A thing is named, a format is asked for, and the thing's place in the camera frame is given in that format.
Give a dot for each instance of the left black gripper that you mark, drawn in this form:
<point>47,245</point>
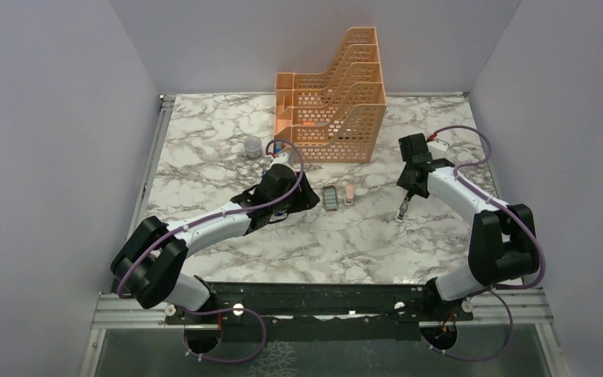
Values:
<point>305,199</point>

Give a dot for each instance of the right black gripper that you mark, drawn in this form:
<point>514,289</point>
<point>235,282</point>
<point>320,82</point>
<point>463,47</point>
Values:
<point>403,182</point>

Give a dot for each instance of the staple tray with staples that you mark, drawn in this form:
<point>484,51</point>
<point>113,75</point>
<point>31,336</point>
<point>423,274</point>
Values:
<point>330,198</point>

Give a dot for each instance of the pink white small stapler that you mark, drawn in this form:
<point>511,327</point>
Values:
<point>349,196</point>

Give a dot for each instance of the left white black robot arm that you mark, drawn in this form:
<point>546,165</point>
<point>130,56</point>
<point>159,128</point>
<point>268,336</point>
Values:
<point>148,267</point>

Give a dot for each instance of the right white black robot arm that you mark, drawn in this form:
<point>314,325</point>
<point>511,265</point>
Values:
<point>502,243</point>

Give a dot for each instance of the clear plastic jar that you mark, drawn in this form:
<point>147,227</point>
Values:
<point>252,147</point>

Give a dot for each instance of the orange plastic file organizer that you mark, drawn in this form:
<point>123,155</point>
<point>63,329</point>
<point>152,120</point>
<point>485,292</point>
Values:
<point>334,116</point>

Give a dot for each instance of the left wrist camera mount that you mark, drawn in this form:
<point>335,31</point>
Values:
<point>287,157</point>

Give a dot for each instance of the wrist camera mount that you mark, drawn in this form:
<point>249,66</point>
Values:
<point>287,157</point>
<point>438,148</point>

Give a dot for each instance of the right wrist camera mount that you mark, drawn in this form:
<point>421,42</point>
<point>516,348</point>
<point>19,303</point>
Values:
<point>438,148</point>

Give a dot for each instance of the left aluminium side rail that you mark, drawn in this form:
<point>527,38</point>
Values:
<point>150,167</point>

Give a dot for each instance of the aluminium front rail frame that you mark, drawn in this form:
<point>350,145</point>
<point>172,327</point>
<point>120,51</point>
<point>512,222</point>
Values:
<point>511,333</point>

